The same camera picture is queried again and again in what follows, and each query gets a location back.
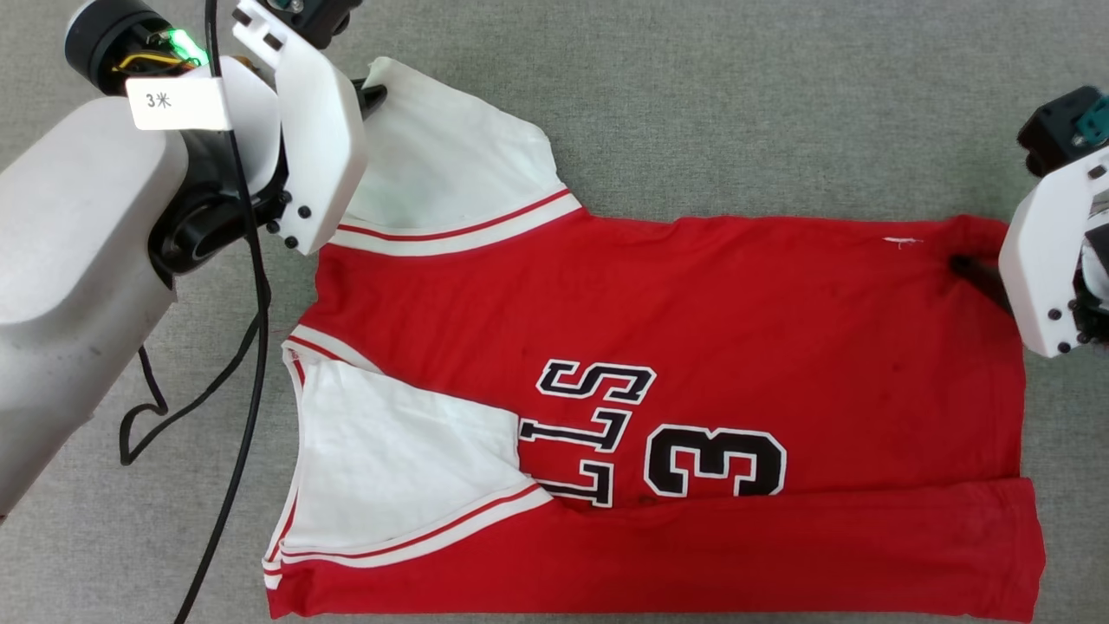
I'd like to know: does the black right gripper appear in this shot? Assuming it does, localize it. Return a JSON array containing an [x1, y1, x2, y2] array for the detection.
[[949, 201, 1109, 348]]

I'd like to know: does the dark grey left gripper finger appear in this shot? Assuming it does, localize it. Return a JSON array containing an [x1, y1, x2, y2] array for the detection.
[[351, 80, 389, 120]]

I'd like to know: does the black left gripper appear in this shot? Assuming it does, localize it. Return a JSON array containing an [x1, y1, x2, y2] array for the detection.
[[65, 0, 288, 198]]

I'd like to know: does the red and white basketball jersey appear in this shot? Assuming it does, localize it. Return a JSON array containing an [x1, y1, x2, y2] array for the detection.
[[263, 56, 1047, 623]]

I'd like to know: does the white paper label tag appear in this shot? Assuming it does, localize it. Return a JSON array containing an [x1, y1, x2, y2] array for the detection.
[[126, 76, 234, 132]]

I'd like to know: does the grey fabric work surface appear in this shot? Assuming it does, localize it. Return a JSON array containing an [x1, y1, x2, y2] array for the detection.
[[0, 0, 1109, 624]]

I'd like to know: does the teal right camera cable connector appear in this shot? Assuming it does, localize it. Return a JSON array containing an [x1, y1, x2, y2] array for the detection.
[[1073, 90, 1109, 150]]

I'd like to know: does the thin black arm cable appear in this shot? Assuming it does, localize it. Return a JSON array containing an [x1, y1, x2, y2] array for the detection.
[[172, 0, 274, 624], [119, 299, 265, 466]]

